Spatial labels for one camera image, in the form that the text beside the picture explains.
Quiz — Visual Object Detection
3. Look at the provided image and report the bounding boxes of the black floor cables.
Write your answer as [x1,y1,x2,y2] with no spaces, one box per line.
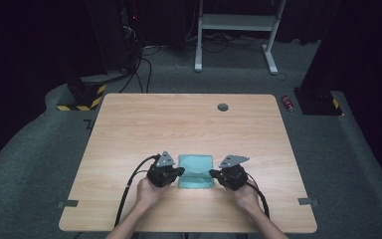
[118,43,162,95]

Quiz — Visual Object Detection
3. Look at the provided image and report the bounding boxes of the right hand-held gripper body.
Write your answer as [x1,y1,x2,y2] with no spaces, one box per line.
[216,154,251,192]

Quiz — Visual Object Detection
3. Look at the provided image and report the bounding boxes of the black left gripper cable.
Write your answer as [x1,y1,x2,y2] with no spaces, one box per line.
[113,153,162,229]

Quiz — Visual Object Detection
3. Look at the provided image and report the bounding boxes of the grey tape strip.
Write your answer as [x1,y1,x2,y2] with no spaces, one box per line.
[296,197,320,207]
[57,199,80,209]

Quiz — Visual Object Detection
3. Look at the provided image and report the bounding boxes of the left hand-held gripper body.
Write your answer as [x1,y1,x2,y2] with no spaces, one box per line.
[146,150,177,188]

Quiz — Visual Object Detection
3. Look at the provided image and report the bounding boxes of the teal cloth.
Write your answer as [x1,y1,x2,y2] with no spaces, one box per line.
[177,153,215,190]

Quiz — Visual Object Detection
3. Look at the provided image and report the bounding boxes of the black yellow striped stand base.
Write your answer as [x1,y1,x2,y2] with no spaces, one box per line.
[56,75,108,113]

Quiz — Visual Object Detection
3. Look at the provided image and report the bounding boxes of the red can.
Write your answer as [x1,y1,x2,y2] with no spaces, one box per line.
[281,95,295,114]

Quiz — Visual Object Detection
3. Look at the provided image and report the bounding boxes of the white metal desk frame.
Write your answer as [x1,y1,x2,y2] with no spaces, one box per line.
[193,0,288,76]

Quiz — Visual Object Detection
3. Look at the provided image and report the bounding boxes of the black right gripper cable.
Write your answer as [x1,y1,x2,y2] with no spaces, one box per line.
[245,171,271,221]

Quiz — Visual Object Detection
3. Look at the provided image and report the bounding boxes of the person's left hand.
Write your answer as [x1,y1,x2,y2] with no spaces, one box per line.
[135,177,171,213]

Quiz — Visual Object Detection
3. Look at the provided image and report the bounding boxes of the black equipment rack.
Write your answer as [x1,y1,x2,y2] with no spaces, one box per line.
[118,0,142,73]

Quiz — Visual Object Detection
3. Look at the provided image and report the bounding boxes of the person's right hand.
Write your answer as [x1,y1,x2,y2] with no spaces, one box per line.
[232,180,263,214]

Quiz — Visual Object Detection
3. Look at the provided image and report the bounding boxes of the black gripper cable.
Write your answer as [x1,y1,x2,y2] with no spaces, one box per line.
[245,171,271,221]
[113,153,162,229]

